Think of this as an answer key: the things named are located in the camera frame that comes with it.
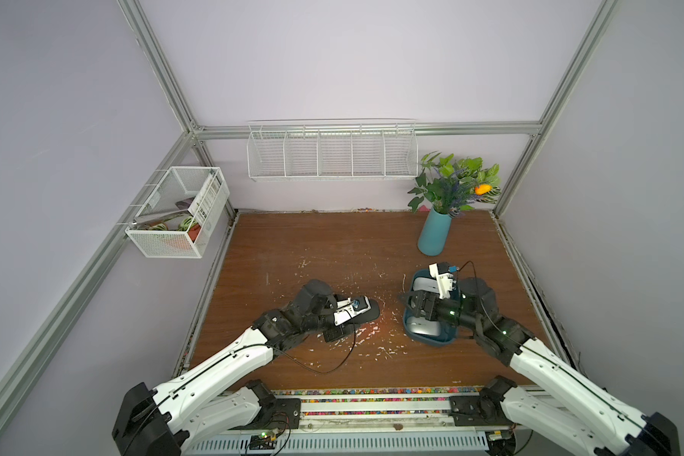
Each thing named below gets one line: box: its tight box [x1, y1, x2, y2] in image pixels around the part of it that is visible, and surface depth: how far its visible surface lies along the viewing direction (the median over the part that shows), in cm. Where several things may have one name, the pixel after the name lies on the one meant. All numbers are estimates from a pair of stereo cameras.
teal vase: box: [418, 207, 453, 257], surface depth 103 cm
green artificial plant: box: [406, 152, 502, 218], surface depth 86 cm
